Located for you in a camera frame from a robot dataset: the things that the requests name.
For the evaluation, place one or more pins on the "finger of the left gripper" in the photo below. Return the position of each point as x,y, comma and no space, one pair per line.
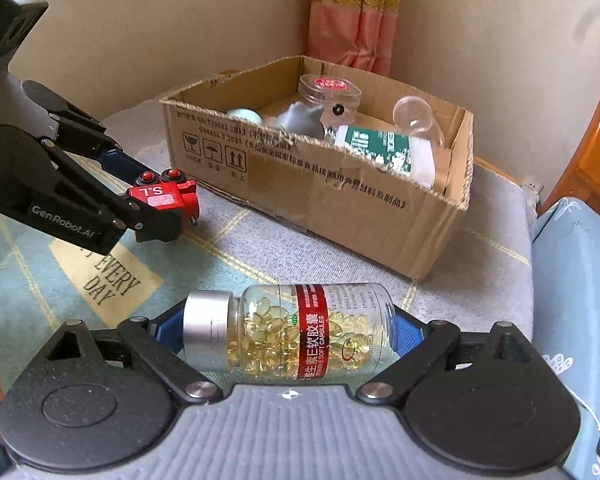
148,222
81,134

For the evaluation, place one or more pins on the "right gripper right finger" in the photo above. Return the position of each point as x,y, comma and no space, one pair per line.
415,377

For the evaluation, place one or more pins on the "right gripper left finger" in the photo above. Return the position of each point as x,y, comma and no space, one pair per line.
154,346

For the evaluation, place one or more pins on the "red toy car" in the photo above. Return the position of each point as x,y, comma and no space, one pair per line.
171,190

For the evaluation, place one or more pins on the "yellow capsule bottle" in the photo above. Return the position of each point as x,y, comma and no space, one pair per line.
291,332

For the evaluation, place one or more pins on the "mint green egg case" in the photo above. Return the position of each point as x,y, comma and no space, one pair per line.
246,115

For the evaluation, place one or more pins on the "grey elephant toy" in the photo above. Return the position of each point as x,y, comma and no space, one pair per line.
302,119

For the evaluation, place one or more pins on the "white green medical bottle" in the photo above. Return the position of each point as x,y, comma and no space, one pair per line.
409,156

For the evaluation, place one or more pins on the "blue floral bed sheet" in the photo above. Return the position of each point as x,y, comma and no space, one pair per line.
566,325

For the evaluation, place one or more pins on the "brown cardboard box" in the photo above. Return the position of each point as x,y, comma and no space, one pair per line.
329,191

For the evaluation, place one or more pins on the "clear case red label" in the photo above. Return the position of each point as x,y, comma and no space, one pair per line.
338,97

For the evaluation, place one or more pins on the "clear plastic jar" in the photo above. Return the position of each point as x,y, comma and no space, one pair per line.
413,116

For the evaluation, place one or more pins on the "pink curtain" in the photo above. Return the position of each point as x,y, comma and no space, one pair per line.
355,33

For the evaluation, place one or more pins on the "white wall charger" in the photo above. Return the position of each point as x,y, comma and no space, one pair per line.
533,187

